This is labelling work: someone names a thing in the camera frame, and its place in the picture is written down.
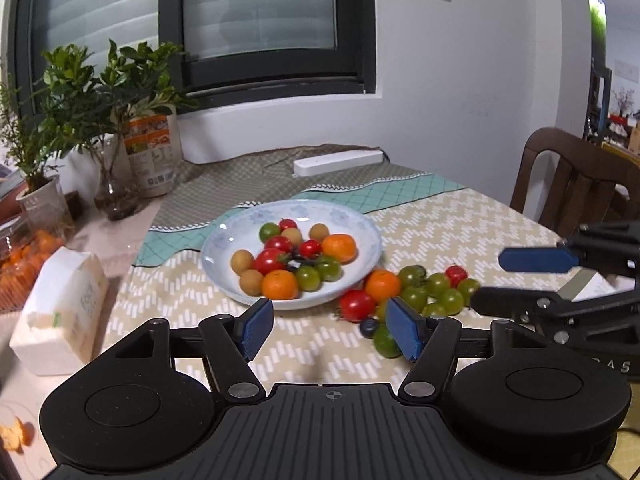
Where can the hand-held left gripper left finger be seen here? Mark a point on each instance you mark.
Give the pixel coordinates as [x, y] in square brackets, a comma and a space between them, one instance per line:
[257, 327]

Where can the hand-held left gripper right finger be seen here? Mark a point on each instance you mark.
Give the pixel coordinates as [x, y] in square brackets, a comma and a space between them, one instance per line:
[402, 327]

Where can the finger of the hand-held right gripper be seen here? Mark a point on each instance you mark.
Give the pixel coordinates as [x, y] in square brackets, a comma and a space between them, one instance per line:
[505, 301]
[535, 259]

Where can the brown longan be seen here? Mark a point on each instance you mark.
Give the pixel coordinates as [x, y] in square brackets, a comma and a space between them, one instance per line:
[251, 282]
[292, 236]
[242, 261]
[318, 231]

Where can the orange mandarin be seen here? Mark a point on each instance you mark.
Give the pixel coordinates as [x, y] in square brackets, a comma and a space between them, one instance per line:
[382, 285]
[280, 284]
[339, 248]

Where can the blue patterned white plate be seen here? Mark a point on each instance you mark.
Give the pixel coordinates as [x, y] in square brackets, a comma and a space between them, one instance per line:
[225, 250]

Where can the small red cherry tomato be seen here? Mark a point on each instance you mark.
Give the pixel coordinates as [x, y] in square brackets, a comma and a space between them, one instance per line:
[310, 248]
[287, 223]
[456, 275]

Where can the unripe green tomato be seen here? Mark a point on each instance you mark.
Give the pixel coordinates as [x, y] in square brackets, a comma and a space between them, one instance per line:
[328, 268]
[269, 231]

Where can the dark blueberry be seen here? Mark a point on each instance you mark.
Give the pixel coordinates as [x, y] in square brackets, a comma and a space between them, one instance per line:
[298, 255]
[369, 328]

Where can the cluster of green cherry tomatoes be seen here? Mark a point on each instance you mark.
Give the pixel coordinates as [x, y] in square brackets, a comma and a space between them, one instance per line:
[450, 301]

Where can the dark wooden chair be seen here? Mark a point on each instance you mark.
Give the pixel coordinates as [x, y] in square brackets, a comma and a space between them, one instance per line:
[575, 155]

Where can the stack of cardboard boxes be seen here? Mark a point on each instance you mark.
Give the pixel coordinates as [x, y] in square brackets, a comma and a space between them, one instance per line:
[634, 135]

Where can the dark tall shelf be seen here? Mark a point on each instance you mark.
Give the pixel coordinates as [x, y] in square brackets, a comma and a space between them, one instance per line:
[597, 105]

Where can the white power strip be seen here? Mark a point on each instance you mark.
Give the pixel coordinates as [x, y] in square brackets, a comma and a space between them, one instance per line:
[340, 162]

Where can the leafy plant in glass vase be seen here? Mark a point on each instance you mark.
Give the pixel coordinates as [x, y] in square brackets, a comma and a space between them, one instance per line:
[116, 200]

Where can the orange and white snack bag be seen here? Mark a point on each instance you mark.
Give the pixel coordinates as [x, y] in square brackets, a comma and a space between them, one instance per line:
[152, 160]

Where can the white tissue pack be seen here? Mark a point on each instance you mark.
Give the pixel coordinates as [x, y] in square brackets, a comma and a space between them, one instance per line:
[55, 320]

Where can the clear box of mandarins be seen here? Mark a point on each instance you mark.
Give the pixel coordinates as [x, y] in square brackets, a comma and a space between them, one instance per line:
[25, 265]

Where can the thin plant in clear pot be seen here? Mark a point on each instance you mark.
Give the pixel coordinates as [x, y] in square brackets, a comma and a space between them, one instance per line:
[42, 205]

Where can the orange peel piece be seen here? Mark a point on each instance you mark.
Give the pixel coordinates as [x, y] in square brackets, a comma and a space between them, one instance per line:
[15, 435]

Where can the dark framed window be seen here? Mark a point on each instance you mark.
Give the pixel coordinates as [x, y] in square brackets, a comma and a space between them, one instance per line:
[367, 35]

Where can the books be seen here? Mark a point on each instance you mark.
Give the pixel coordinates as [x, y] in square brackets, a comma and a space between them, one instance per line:
[10, 180]

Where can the white wall switch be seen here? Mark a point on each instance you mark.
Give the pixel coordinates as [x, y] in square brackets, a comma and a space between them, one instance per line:
[627, 71]

